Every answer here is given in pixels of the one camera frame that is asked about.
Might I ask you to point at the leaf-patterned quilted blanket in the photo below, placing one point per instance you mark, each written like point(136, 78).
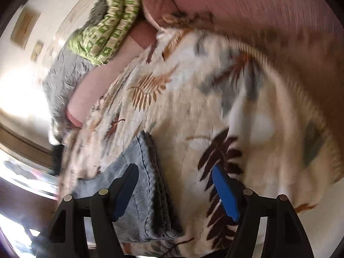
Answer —
point(264, 104)

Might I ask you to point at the black garment on sofa edge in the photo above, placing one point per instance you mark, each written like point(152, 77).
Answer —
point(57, 152)

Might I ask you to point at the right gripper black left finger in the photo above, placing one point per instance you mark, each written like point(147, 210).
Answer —
point(65, 235)

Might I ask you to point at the grey quilted pillow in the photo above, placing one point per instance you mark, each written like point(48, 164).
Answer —
point(66, 72)

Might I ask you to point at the dark grey crumpled cloth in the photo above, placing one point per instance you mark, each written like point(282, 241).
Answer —
point(97, 13)

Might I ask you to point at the green patterned folded blanket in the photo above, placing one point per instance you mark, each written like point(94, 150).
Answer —
point(98, 43)

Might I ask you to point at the small framed gold plaque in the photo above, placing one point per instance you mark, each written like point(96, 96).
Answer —
point(24, 26)

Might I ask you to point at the pink and maroon sofa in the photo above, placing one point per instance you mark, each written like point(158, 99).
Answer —
point(288, 14)

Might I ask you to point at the stained glass window door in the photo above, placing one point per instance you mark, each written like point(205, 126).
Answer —
point(29, 192)

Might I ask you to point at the blue denim pants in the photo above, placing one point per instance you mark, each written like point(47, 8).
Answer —
point(149, 216)

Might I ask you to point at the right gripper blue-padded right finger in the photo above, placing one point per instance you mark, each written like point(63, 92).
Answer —
point(284, 236)

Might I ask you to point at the beige wall light switches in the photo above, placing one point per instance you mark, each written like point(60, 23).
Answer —
point(36, 51)

